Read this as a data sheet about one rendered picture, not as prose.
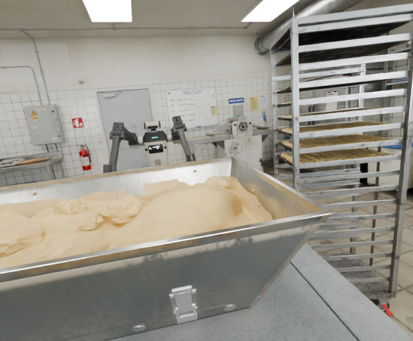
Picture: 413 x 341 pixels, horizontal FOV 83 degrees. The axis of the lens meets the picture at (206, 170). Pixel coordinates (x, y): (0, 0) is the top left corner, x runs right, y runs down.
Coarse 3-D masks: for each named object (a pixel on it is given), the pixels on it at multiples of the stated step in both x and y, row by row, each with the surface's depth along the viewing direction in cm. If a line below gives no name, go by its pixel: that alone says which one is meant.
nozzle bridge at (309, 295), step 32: (320, 256) 35; (288, 288) 30; (320, 288) 29; (352, 288) 29; (224, 320) 26; (256, 320) 26; (288, 320) 25; (320, 320) 25; (352, 320) 25; (384, 320) 24
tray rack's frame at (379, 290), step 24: (288, 24) 122; (312, 24) 129; (360, 72) 163; (384, 72) 144; (408, 96) 125; (408, 120) 127; (408, 144) 130; (408, 168) 133; (336, 264) 186; (360, 264) 183; (360, 288) 160; (384, 288) 158
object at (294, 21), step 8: (296, 24) 117; (296, 32) 118; (296, 40) 119; (296, 48) 120; (296, 56) 121; (296, 64) 121; (296, 72) 122; (296, 80) 123; (296, 88) 124; (296, 96) 125; (296, 104) 126; (296, 112) 127; (296, 120) 128; (296, 128) 129; (296, 136) 130; (296, 144) 131; (296, 152) 132; (296, 160) 133; (296, 168) 135; (296, 176) 136; (296, 184) 137
